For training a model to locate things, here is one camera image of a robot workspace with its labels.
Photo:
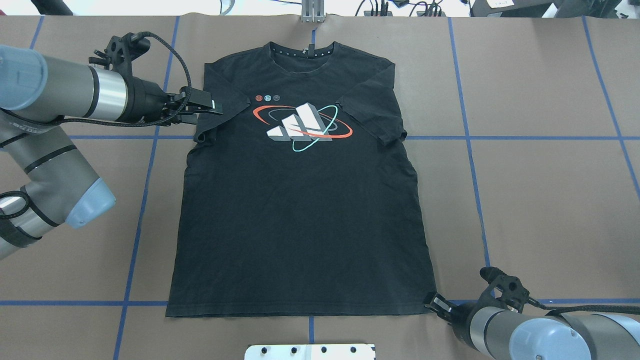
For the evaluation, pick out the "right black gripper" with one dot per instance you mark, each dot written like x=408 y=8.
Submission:
x=461 y=321

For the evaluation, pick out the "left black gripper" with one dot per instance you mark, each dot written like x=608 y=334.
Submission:
x=145 y=100

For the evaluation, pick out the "black graphic t-shirt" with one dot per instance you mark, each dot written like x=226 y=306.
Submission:
x=300 y=198

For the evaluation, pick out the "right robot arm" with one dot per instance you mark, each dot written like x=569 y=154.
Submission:
x=503 y=332

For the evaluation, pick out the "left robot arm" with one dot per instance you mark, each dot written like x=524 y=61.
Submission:
x=39 y=94

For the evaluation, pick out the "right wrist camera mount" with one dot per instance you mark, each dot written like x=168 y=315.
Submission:
x=503 y=291

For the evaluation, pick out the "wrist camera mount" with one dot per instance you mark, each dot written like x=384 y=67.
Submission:
x=503 y=291
x=120 y=53

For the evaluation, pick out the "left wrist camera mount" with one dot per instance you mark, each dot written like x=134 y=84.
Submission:
x=120 y=53

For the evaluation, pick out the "aluminium frame post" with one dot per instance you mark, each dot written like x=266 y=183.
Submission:
x=313 y=11

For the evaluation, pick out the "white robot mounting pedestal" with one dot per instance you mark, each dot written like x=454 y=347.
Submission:
x=319 y=351

